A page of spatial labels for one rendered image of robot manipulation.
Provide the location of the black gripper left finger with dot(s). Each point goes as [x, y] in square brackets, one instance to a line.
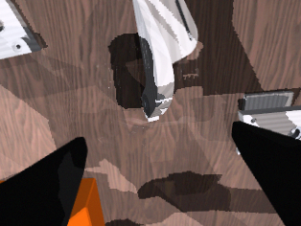
[44, 193]

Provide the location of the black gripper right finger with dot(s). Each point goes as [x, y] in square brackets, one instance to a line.
[275, 161]

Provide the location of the white housing plate with two holes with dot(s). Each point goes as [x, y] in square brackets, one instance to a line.
[280, 119]

